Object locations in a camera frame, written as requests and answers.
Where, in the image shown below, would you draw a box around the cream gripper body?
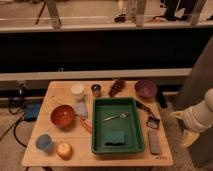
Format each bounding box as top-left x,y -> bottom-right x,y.
169,110 -> 201,149

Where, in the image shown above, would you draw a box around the grey rectangular eraser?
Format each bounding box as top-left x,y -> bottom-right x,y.
148,130 -> 161,155

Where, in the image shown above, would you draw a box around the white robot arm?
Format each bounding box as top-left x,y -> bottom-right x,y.
170,88 -> 213,148

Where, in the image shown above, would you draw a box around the purple bowl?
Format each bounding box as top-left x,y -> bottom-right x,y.
135,80 -> 157,98

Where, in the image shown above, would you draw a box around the red bowl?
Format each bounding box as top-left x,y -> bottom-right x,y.
50,105 -> 75,129

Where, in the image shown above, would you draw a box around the silver fork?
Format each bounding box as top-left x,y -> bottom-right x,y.
102,113 -> 129,121

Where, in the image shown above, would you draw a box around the green plastic tray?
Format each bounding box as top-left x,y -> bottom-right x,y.
91,97 -> 145,155

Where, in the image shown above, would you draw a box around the dark grape bunch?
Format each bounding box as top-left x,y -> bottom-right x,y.
108,79 -> 125,97

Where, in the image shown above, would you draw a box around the blue sponge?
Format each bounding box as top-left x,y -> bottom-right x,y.
104,131 -> 125,146

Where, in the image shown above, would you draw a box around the grey folded cloth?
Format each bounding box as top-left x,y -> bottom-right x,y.
73,102 -> 88,118

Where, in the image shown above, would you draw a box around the white cup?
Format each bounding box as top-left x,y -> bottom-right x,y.
71,84 -> 84,100

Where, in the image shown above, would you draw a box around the wooden folding table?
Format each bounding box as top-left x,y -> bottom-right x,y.
22,81 -> 173,167

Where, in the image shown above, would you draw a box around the yellow red apple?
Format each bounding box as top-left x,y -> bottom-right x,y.
56,142 -> 72,160

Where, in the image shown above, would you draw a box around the blue cup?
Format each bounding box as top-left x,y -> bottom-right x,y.
35,134 -> 53,153

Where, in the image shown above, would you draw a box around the blue power box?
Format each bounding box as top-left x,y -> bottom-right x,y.
24,103 -> 41,122

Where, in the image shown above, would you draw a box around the red handled tool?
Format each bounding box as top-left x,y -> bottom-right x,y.
79,116 -> 92,134

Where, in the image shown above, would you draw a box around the black floor cables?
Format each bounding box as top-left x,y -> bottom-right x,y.
0,96 -> 28,149

